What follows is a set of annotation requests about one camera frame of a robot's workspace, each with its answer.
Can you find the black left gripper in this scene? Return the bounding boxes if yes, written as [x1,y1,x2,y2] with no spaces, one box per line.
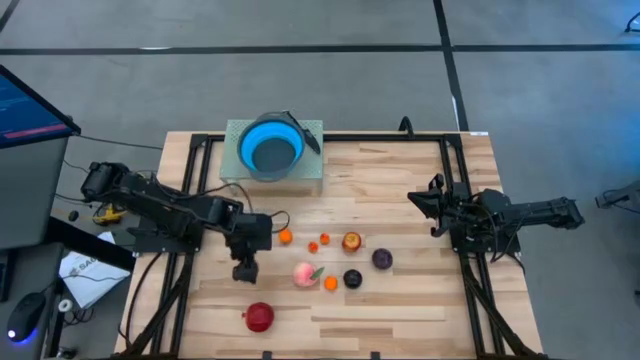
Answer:
[224,212,274,285]

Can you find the red pomegranate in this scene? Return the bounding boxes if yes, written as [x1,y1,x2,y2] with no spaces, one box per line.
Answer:
[241,301,276,334]

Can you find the pale green metal stand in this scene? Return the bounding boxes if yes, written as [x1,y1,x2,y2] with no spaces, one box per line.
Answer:
[219,118,325,197]

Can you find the thin black monitor cable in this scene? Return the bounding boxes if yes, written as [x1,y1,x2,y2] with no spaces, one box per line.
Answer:
[74,132,166,152]

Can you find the black arm base cable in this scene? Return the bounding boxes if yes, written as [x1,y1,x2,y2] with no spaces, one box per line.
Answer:
[118,252,166,351]

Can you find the black plum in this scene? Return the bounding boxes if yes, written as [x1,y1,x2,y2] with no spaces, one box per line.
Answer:
[342,268,364,290]

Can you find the computer monitor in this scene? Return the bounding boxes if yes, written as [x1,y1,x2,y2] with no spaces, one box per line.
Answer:
[0,64,82,150]

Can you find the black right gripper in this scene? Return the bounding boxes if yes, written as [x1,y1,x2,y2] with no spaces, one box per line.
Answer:
[407,182,482,238]

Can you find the purple plum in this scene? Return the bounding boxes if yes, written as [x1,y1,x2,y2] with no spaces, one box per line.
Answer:
[371,247,394,271]

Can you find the yellow tool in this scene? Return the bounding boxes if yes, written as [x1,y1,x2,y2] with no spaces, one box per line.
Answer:
[92,204,127,226]

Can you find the pink peach with leaf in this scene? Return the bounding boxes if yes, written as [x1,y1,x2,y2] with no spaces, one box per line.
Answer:
[292,261,326,289]

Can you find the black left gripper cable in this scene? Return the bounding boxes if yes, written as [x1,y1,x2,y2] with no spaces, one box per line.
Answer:
[269,209,292,235]

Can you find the black computer mouse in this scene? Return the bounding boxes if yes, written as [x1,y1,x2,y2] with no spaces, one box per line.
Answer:
[5,292,47,345]

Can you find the black aluminium table frame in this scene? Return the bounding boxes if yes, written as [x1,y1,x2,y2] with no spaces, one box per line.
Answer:
[119,130,551,360]

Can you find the white paper booklet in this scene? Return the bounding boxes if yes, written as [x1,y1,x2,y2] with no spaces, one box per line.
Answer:
[58,249,132,310]

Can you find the blue collapsible strainer bowl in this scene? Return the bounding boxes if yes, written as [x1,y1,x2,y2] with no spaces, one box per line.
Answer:
[236,110,322,183]

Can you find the red yellow apple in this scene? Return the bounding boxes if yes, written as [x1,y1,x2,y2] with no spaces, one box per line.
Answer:
[341,231,363,253]

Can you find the grey computer case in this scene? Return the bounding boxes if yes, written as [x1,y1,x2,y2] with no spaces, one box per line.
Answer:
[0,135,70,251]

